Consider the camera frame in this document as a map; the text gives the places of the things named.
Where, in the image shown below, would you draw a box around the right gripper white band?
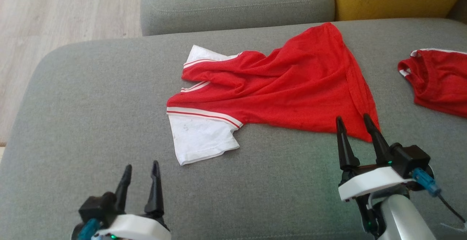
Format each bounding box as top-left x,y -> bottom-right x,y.
335,113 -> 412,202

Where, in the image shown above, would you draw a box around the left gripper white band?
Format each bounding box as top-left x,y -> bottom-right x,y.
91,160 -> 172,240

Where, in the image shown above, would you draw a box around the red basketball jersey white sleeves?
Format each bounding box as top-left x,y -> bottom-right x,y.
166,22 -> 381,166

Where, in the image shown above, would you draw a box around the red shorts with white stripe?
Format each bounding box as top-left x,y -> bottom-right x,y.
397,48 -> 467,119

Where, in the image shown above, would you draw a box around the large grey sofa seat cushion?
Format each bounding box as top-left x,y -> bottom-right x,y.
0,18 -> 467,240

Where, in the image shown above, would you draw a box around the small grey sofa seat cushion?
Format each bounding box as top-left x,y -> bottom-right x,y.
140,0 -> 336,36

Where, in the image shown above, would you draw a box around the left arm teal cable connector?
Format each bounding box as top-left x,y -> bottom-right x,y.
76,218 -> 101,240

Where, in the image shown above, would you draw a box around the arm teal cable connector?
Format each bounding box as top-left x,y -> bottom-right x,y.
412,167 -> 442,197
76,218 -> 101,240

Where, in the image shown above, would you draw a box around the right arm teal cable connector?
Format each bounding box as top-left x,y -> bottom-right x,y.
412,167 -> 442,197

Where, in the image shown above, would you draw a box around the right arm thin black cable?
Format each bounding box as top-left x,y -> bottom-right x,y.
437,194 -> 467,224

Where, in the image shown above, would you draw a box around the right arm white cable tag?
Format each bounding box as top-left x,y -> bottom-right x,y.
439,222 -> 467,231

